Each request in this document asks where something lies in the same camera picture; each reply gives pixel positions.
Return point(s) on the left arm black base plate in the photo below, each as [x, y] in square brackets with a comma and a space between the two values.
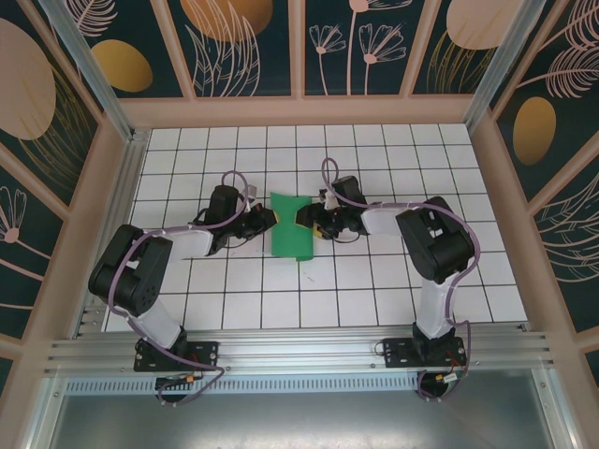
[206, 353]

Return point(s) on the aluminium side rail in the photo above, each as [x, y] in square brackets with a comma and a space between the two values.
[119, 210]

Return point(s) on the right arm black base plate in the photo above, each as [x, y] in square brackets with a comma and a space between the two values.
[398, 353]

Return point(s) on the grey sheet metal panel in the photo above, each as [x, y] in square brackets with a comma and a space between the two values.
[304, 421]

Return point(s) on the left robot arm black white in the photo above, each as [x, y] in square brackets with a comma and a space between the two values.
[126, 276]

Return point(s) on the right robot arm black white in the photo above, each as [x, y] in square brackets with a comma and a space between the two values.
[435, 243]

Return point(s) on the aluminium frame bar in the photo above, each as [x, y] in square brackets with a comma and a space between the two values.
[557, 411]
[44, 416]

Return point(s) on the green paper sheet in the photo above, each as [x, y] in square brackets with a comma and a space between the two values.
[290, 238]

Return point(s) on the slanted aluminium corner post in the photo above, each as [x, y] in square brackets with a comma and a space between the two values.
[496, 65]
[89, 61]

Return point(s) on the wide aluminium mounting rail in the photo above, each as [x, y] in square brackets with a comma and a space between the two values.
[304, 348]

